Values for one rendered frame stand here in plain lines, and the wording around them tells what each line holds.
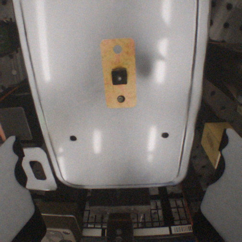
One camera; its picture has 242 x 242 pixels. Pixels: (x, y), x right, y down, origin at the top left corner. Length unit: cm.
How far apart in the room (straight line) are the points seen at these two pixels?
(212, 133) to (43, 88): 21
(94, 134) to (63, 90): 7
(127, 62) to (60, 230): 29
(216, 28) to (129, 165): 43
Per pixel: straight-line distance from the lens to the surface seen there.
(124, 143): 27
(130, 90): 23
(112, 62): 22
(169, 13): 23
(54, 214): 38
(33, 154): 32
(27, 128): 32
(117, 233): 37
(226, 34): 59
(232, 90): 24
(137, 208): 39
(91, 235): 44
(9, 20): 34
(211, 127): 25
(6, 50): 27
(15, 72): 62
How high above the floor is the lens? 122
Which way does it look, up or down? 60 degrees down
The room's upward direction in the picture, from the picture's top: 179 degrees counter-clockwise
